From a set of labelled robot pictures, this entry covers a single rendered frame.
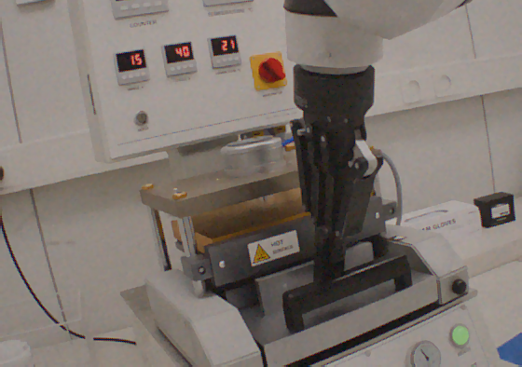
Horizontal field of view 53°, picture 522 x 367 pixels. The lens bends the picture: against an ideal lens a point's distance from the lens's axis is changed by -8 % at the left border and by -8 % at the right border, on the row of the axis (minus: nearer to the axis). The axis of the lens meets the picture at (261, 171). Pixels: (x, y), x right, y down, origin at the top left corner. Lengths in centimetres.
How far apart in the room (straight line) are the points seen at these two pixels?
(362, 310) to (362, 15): 34
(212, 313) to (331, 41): 29
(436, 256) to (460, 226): 66
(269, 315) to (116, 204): 73
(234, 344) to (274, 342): 4
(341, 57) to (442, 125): 109
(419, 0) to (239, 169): 40
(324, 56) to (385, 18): 12
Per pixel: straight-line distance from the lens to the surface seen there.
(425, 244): 68
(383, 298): 61
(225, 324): 56
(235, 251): 61
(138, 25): 83
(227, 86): 85
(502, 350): 94
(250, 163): 69
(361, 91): 50
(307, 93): 50
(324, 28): 47
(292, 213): 67
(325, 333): 58
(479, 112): 162
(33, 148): 123
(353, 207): 53
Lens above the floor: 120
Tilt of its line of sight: 7 degrees down
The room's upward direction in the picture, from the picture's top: 11 degrees counter-clockwise
